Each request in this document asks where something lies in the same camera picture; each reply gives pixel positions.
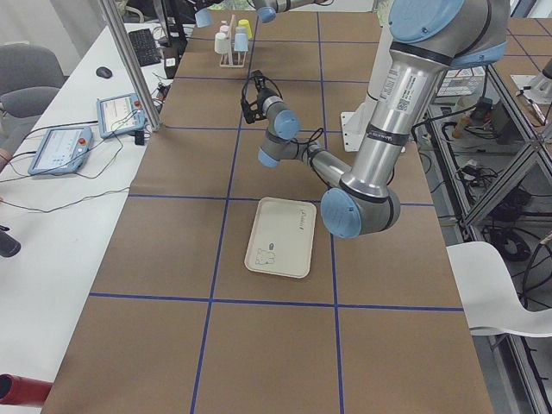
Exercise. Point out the pale green plastic cup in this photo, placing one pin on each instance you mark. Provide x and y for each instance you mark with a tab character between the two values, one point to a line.
222	44

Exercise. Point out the light blue plastic cup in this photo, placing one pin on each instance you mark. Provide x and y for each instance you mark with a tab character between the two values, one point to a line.
241	42

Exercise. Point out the yellow plastic cup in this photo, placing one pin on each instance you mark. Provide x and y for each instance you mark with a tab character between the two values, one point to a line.
245	24

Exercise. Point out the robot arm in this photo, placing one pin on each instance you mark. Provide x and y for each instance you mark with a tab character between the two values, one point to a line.
266	9
428	39

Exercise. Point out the black keyboard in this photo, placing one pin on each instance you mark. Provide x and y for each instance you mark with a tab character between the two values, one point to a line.
144	45

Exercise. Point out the black computer mouse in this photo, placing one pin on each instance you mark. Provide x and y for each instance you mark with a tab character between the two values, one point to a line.
104	72

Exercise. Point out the far teach pendant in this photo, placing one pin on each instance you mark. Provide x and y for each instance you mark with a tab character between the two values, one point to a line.
120	115

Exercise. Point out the teach pendant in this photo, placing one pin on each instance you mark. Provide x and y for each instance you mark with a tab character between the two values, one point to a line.
120	115
62	151

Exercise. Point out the cream plastic tray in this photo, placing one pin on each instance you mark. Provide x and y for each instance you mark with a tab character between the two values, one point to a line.
281	238

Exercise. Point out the grey office chair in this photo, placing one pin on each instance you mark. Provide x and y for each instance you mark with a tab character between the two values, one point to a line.
31	77

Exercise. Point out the near teach pendant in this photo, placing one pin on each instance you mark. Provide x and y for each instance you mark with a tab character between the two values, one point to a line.
62	151

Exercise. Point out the white chair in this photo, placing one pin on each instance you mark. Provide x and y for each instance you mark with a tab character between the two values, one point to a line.
488	296

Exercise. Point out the red cylinder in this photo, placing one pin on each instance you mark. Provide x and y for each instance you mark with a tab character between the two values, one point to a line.
23	391

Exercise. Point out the white wire cup rack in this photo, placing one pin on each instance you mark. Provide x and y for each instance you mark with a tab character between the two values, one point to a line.
233	59

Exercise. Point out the aluminium frame post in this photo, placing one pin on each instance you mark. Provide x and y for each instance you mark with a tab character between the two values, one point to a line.
130	61

